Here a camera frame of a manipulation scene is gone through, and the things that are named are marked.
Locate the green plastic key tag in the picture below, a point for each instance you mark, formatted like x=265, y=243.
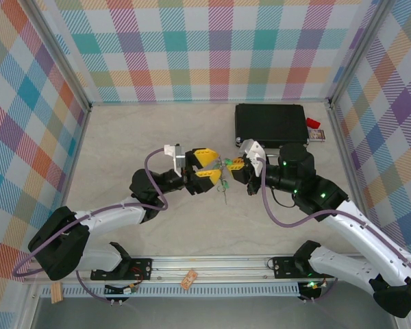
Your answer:
x=225, y=185
x=228, y=161

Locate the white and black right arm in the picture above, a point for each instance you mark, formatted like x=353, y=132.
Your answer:
x=363, y=236

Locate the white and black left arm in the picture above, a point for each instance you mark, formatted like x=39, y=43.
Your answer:
x=106, y=217

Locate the small purple card box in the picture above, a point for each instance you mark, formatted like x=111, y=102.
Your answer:
x=317, y=135

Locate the red block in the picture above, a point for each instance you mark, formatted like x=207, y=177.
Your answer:
x=312, y=122

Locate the black carrying case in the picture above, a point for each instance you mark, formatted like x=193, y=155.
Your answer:
x=270, y=121

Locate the green electrical connector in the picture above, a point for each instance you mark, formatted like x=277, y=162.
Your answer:
x=130, y=290
x=311, y=285

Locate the wooden block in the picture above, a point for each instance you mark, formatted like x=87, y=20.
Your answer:
x=57, y=294

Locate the aluminium frame floor bar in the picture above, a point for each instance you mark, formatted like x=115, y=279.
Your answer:
x=347, y=154
x=75, y=154

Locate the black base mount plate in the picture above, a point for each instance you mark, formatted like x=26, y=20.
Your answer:
x=284, y=267
x=140, y=269

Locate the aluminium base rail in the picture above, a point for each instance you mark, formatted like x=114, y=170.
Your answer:
x=212, y=267

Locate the aluminium frame post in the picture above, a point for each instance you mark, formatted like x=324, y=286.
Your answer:
x=358, y=51
x=62, y=55

